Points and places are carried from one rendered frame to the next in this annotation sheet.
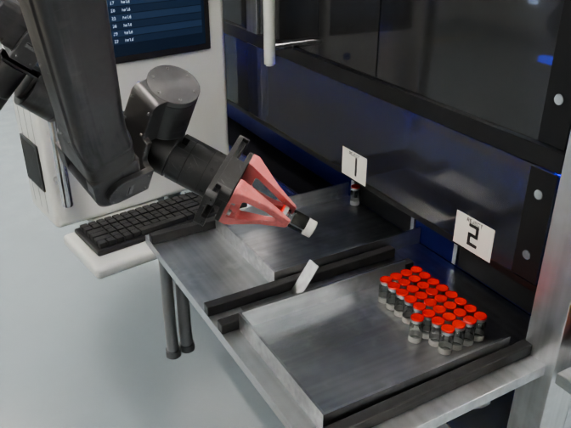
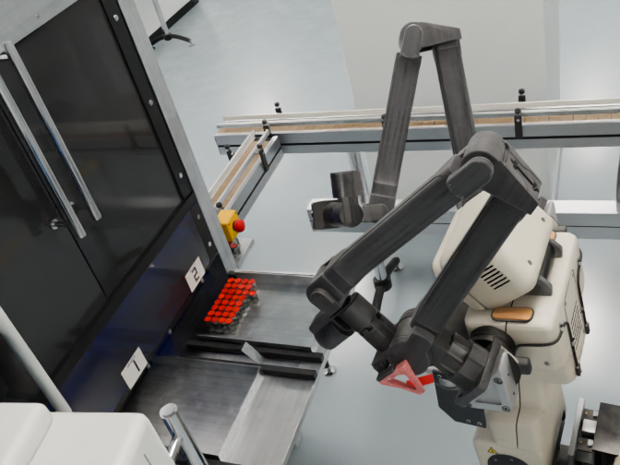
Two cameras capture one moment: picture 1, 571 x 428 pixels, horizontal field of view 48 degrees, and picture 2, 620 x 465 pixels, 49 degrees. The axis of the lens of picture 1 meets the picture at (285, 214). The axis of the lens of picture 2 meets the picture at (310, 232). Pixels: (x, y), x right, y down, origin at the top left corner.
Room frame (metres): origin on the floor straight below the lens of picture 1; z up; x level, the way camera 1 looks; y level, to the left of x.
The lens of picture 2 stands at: (1.44, 1.17, 2.16)
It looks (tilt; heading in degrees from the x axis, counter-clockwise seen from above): 36 degrees down; 238
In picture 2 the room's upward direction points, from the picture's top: 16 degrees counter-clockwise
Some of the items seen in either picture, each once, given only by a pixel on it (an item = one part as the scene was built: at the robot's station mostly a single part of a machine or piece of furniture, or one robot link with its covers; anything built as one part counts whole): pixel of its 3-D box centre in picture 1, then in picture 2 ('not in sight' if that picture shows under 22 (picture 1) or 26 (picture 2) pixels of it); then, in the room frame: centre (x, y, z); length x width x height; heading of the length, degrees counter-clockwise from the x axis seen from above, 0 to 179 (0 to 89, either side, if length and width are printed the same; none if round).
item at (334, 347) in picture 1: (370, 333); (271, 310); (0.82, -0.14, 0.90); 0.34 x 0.26 x 0.04; 119
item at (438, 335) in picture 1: (414, 313); (243, 305); (0.87, -0.21, 0.90); 0.18 x 0.02 x 0.05; 29
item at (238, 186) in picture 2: not in sight; (229, 190); (0.54, -0.72, 0.92); 0.69 x 0.15 x 0.16; 30
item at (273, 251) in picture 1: (315, 228); (182, 404); (1.17, -0.06, 0.90); 0.34 x 0.26 x 0.04; 120
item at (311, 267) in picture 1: (279, 287); (270, 356); (0.94, 0.01, 0.91); 0.14 x 0.03 x 0.06; 119
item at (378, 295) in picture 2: not in sight; (384, 289); (0.02, -0.65, 0.07); 0.50 x 0.08 x 0.14; 30
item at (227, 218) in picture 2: not in sight; (225, 225); (0.72, -0.46, 0.99); 0.08 x 0.07 x 0.07; 120
